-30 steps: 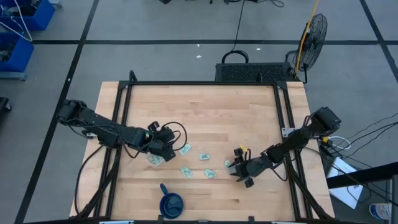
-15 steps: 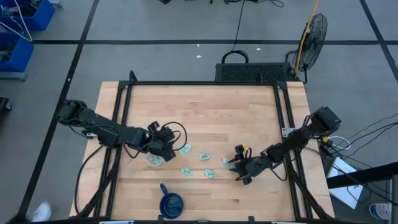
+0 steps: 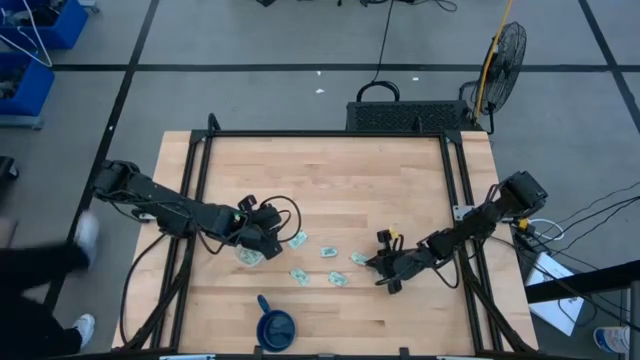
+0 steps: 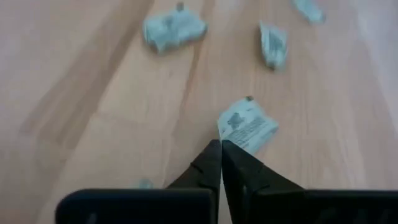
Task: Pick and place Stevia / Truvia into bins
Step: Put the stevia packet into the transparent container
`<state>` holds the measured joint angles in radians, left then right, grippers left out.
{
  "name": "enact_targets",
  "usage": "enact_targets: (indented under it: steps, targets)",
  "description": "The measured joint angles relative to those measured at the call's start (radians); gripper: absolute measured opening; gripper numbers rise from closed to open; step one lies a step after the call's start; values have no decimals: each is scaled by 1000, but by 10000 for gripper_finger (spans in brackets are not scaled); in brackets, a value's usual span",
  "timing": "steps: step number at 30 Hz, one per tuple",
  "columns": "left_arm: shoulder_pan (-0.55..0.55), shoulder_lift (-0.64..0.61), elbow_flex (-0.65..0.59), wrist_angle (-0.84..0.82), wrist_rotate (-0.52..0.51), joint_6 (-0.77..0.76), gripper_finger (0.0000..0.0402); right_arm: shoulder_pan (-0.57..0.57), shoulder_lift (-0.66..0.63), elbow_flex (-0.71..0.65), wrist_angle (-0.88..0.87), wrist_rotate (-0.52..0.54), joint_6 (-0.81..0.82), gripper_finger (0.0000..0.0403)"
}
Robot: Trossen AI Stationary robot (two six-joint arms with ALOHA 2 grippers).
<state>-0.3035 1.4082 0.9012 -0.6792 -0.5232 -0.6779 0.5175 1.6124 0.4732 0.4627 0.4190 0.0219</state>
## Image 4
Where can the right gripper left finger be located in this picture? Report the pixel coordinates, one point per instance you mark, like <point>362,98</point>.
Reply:
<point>205,171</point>

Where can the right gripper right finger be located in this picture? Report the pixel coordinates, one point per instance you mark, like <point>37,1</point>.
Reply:
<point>245,174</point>

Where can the green white sweetener packet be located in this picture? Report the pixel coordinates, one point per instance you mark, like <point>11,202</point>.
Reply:
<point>158,35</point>
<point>189,26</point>
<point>248,124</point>
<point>273,45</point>
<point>309,11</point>

